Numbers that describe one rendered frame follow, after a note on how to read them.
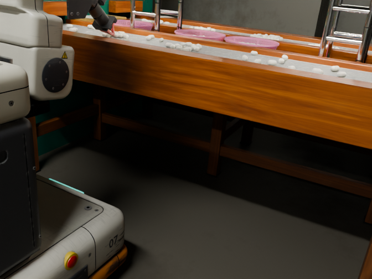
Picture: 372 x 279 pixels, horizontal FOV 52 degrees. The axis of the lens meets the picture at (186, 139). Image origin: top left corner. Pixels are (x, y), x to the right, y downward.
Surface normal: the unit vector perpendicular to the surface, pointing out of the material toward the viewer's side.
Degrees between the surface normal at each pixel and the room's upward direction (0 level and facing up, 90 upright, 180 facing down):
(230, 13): 90
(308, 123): 90
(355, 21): 90
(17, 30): 82
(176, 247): 0
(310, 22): 90
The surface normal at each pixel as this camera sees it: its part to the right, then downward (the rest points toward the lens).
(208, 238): 0.08, -0.92
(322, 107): -0.46, 0.31
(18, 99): 0.87, 0.26
